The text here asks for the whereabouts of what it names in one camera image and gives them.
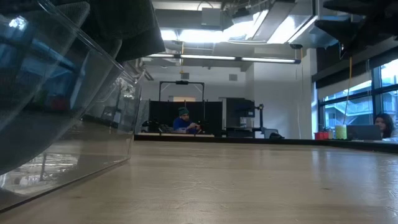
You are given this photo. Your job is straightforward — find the black aluminium frame rail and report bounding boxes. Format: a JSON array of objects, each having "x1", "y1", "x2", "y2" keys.
[{"x1": 134, "y1": 133, "x2": 398, "y2": 154}]

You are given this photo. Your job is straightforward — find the clear plastic bin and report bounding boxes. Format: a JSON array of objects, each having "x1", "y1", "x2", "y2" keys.
[{"x1": 0, "y1": 0, "x2": 142, "y2": 212}]

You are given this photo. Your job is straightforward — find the dark laptop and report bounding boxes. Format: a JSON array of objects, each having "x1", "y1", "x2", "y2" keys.
[{"x1": 346, "y1": 124, "x2": 382, "y2": 141}]

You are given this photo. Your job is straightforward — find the large window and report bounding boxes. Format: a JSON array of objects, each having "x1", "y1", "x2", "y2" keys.
[{"x1": 317, "y1": 58, "x2": 398, "y2": 131}]

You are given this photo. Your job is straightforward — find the person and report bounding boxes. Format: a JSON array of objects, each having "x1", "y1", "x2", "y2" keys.
[
  {"x1": 172, "y1": 107, "x2": 201, "y2": 135},
  {"x1": 374, "y1": 113, "x2": 398, "y2": 140}
]

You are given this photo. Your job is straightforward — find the grey hanging cloth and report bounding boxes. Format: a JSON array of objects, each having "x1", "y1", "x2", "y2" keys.
[{"x1": 138, "y1": 100, "x2": 150, "y2": 134}]

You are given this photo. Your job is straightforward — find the black partition screen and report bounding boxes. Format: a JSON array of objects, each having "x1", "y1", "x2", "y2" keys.
[{"x1": 149, "y1": 100, "x2": 223, "y2": 136}]

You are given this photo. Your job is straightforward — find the silver ceiling duct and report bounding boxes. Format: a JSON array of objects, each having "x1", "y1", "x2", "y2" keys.
[{"x1": 222, "y1": 0, "x2": 382, "y2": 49}]

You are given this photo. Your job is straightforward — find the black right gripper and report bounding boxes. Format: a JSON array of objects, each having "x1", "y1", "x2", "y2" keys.
[{"x1": 314, "y1": 0, "x2": 398, "y2": 58}]

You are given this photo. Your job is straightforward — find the long ceiling light bar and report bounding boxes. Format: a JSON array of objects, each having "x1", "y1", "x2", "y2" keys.
[{"x1": 146, "y1": 52, "x2": 302, "y2": 65}]

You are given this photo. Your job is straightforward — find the yellow-green container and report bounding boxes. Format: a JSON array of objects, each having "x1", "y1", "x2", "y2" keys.
[{"x1": 335, "y1": 124, "x2": 348, "y2": 140}]

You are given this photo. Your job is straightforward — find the black monitor on stand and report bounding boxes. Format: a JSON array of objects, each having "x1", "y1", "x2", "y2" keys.
[{"x1": 226, "y1": 98, "x2": 265, "y2": 138}]

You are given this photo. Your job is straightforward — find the black camera stand frame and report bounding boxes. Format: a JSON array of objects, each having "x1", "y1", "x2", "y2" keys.
[{"x1": 159, "y1": 80, "x2": 205, "y2": 136}]

